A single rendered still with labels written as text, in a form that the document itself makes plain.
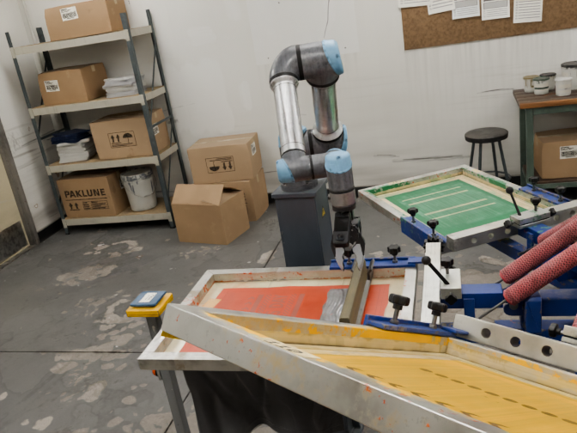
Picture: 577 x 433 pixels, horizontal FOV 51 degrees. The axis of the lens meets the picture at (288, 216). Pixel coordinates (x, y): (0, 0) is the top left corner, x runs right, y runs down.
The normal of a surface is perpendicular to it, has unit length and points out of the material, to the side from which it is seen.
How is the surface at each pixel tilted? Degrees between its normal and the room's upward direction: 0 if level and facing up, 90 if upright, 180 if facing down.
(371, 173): 90
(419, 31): 90
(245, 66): 90
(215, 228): 90
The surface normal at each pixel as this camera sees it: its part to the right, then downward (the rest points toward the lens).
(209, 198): -0.44, -0.34
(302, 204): -0.31, 0.37
